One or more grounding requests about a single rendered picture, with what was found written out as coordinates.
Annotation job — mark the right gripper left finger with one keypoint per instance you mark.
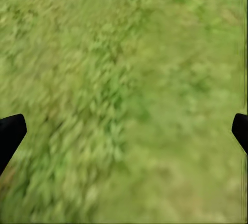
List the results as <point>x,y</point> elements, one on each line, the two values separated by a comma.
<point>12,131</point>

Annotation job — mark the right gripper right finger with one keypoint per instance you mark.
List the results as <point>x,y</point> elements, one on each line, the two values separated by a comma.
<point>240,130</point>

